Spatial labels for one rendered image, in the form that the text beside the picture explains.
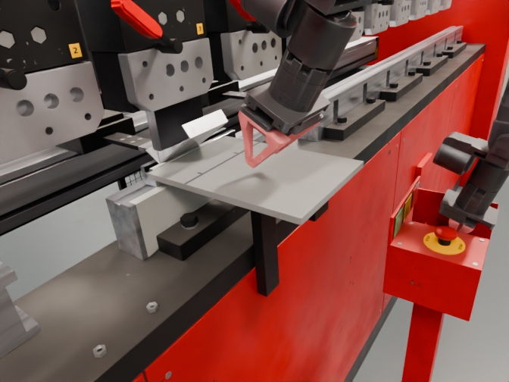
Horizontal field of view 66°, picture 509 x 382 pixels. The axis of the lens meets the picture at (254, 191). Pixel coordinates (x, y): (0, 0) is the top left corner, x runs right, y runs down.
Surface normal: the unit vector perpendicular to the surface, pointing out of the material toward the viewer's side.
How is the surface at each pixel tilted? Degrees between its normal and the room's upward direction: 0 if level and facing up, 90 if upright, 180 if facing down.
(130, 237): 90
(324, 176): 0
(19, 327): 90
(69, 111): 90
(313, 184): 0
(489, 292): 0
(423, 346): 90
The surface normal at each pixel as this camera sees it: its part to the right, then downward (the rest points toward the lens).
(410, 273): -0.56, 0.42
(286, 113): 0.34, -0.66
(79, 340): -0.07, -0.88
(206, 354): 0.81, 0.22
